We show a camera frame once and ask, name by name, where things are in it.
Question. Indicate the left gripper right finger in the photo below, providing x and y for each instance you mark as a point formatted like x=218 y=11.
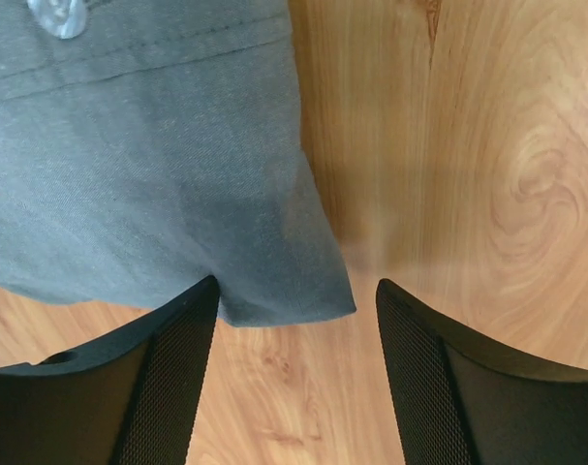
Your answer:
x=461 y=397

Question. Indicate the grey shirt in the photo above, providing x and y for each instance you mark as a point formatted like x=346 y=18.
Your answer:
x=145 y=145

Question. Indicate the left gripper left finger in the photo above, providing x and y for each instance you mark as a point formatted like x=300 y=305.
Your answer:
x=127 y=397

